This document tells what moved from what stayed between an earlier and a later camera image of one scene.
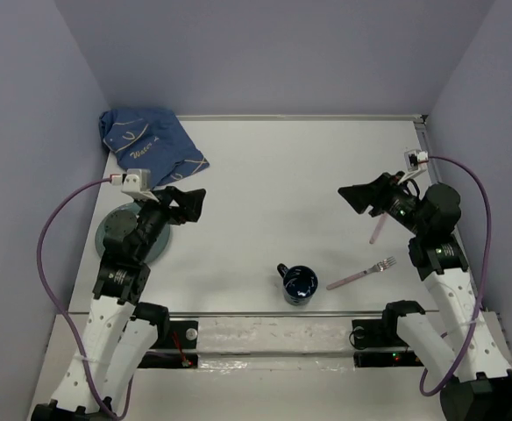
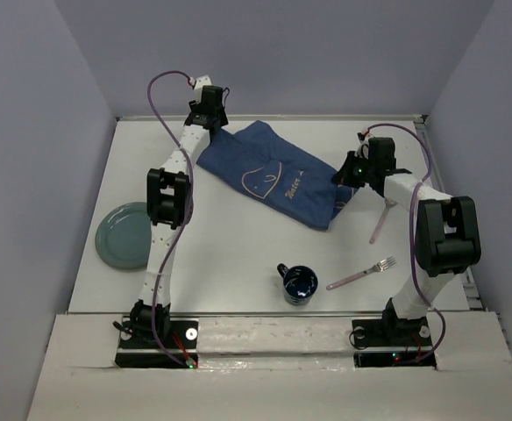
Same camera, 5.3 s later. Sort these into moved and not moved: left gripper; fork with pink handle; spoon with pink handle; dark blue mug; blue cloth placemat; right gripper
Moved: blue cloth placemat; right gripper; left gripper
Not moved: spoon with pink handle; fork with pink handle; dark blue mug
